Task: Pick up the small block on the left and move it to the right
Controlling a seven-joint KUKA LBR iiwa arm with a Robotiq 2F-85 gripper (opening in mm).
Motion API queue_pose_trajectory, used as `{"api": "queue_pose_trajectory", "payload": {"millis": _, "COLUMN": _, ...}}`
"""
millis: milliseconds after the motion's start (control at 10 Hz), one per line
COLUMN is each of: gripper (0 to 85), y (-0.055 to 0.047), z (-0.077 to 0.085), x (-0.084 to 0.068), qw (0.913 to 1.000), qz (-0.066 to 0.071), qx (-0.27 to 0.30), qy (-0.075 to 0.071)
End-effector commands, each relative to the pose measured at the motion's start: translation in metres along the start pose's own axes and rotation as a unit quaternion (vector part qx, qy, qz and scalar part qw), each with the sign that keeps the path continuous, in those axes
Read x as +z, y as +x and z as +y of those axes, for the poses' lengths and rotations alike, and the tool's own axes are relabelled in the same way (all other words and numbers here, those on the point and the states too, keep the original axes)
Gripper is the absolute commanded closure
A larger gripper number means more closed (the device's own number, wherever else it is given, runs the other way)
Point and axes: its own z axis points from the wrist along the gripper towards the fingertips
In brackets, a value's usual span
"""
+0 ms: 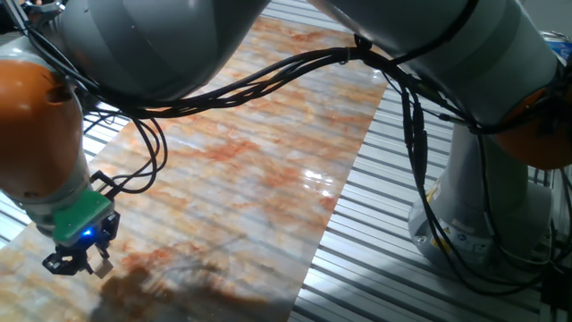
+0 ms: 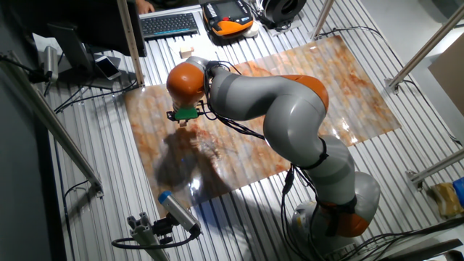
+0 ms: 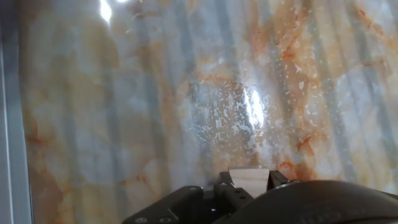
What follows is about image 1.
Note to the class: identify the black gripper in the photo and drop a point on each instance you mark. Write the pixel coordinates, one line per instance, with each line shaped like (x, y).
(102, 233)

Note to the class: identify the small wooden block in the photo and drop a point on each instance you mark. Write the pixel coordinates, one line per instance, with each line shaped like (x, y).
(103, 268)

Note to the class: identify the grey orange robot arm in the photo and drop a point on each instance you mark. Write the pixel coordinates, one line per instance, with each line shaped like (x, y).
(156, 44)

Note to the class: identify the orange marble pattern mat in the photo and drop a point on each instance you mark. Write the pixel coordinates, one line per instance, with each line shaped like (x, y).
(246, 179)

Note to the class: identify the blue bag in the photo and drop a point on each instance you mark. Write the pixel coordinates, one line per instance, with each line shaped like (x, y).
(561, 49)

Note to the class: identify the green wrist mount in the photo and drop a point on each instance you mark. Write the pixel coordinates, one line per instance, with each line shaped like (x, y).
(82, 212)

